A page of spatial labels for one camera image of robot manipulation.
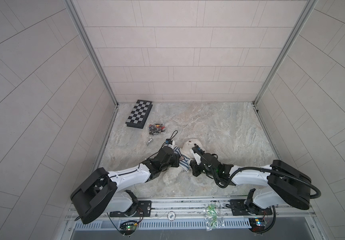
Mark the green circuit board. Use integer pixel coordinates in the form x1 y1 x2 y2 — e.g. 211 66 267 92
120 221 139 236
248 218 266 233

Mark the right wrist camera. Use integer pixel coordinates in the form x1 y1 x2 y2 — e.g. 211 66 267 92
191 145 204 165

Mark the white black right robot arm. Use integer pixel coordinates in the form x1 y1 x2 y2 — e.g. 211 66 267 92
189 153 321 212

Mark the aluminium corner post right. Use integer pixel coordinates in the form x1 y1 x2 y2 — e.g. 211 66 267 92
253 0 318 108

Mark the aluminium corner post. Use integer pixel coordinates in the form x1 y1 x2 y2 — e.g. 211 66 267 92
253 0 318 108
63 0 119 108

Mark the left green circuit board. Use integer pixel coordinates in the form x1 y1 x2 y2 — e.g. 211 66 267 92
120 221 139 236

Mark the white teddy bear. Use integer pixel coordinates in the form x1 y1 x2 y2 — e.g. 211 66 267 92
163 139 202 185

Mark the right green circuit board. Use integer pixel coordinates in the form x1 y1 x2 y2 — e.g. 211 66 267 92
248 218 266 233

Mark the black corrugated cable hose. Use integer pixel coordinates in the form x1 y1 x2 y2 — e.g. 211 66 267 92
192 146 322 200

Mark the blue white striped shirt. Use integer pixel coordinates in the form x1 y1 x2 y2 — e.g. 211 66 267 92
173 146 193 172

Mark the clear bag of green parts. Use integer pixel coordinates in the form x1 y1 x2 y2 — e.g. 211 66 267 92
203 204 225 231

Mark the clear bag of toy bricks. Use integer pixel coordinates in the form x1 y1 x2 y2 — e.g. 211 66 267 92
148 123 166 136

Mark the aluminium corner post left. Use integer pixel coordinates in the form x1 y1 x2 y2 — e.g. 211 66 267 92
63 0 119 108

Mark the folded black white chessboard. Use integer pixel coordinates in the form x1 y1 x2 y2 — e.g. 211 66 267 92
125 100 153 129

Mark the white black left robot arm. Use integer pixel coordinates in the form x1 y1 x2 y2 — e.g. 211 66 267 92
70 146 180 225

